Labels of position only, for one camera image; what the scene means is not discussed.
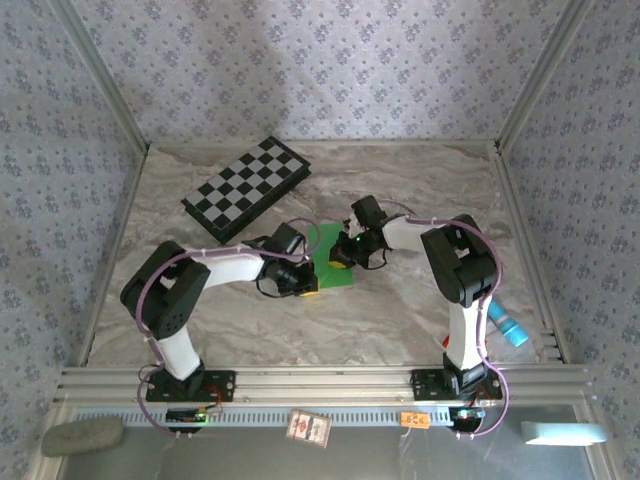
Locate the black white folded chessboard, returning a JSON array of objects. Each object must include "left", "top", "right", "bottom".
[{"left": 180, "top": 135, "right": 312, "bottom": 246}]

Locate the small red card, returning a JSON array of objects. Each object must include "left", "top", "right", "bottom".
[{"left": 285, "top": 408, "right": 333, "bottom": 449}]

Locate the blue cylindrical bottle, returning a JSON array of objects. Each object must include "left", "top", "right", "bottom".
[{"left": 487, "top": 298, "right": 530, "bottom": 348}]

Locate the orange tag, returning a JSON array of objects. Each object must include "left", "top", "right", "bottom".
[{"left": 399, "top": 410, "right": 431, "bottom": 430}]

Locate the small circuit board with LED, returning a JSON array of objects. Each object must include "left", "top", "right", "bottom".
[
  {"left": 448, "top": 405, "right": 487, "bottom": 432},
  {"left": 165, "top": 407, "right": 224, "bottom": 434}
]

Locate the grey oval stone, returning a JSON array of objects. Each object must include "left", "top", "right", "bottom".
[{"left": 40, "top": 417, "right": 125, "bottom": 457}]

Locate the white foam block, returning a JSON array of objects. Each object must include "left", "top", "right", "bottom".
[{"left": 520, "top": 421, "right": 609, "bottom": 447}]

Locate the thin black cable loop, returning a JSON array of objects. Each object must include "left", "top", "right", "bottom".
[
  {"left": 255, "top": 276, "right": 282, "bottom": 300},
  {"left": 362, "top": 246, "right": 392, "bottom": 272}
]

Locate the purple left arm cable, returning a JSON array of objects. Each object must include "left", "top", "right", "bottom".
[{"left": 135, "top": 217, "right": 310, "bottom": 441}]

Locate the wide aluminium profile rail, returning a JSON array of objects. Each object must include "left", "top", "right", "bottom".
[{"left": 53, "top": 364, "right": 599, "bottom": 405}]

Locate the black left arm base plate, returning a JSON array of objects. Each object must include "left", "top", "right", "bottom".
[{"left": 144, "top": 369, "right": 237, "bottom": 404}]

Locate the slotted grey cable duct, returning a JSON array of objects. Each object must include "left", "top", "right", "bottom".
[{"left": 74, "top": 405, "right": 481, "bottom": 429}]

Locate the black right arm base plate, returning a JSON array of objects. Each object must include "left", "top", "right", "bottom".
[{"left": 409, "top": 368, "right": 504, "bottom": 401}]

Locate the aluminium side rail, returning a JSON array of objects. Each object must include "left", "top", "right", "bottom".
[
  {"left": 489, "top": 144, "right": 572, "bottom": 365},
  {"left": 77, "top": 144, "right": 151, "bottom": 369}
]

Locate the aluminium frame post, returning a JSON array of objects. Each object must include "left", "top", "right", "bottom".
[
  {"left": 49, "top": 0, "right": 151, "bottom": 154},
  {"left": 493, "top": 0, "right": 599, "bottom": 154}
]

